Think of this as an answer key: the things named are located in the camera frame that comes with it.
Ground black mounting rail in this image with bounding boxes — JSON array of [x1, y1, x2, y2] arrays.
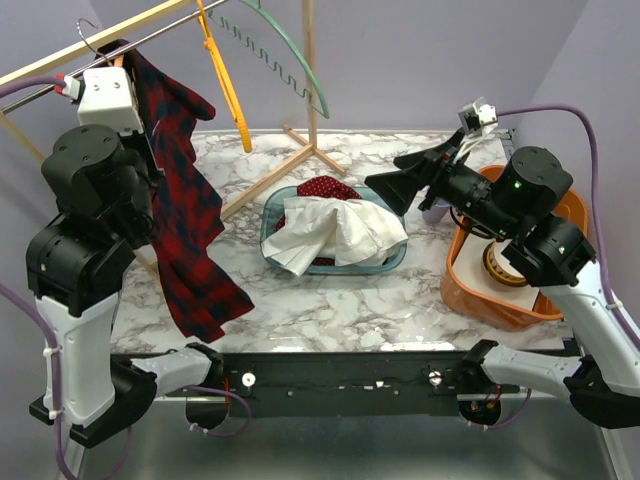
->
[[164, 349, 521, 419]]

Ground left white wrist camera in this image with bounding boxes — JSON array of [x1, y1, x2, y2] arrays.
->
[[54, 66, 144, 136]]

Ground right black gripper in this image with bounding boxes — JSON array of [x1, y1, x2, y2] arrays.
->
[[363, 127, 519, 238]]

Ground wooden hanger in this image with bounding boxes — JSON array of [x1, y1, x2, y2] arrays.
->
[[76, 17, 123, 67]]

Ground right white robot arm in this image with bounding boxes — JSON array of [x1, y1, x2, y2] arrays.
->
[[365, 130, 639, 429]]

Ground orange plastic bin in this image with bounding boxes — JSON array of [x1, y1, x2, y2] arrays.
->
[[439, 165, 590, 332]]

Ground blue transparent plastic tray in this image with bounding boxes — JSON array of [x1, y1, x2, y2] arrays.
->
[[260, 186, 408, 275]]

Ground green wire hanger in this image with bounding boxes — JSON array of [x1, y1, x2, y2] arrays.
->
[[207, 0, 331, 120]]

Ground wooden clothes rack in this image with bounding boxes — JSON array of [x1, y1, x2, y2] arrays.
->
[[1, 1, 347, 281]]

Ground white shirt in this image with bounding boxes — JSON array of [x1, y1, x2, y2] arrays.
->
[[261, 196, 408, 276]]

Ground red plaid shirt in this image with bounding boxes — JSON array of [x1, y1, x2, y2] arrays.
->
[[123, 49, 254, 343]]

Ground yellow rimmed white bowl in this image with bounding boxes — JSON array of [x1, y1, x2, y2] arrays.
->
[[482, 240, 528, 288]]

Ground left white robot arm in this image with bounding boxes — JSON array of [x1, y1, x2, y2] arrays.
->
[[26, 66, 222, 448]]

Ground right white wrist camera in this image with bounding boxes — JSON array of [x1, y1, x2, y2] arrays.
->
[[458, 97, 498, 152]]

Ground purple plastic cup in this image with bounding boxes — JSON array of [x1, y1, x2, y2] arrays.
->
[[422, 201, 449, 224]]

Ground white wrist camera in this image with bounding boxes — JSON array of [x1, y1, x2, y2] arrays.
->
[[458, 97, 498, 152], [54, 66, 144, 136]]

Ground yellow plastic hanger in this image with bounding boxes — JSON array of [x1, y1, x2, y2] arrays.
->
[[196, 0, 253, 153]]

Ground white square plate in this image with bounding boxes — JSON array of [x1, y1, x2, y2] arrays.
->
[[452, 235, 539, 310]]

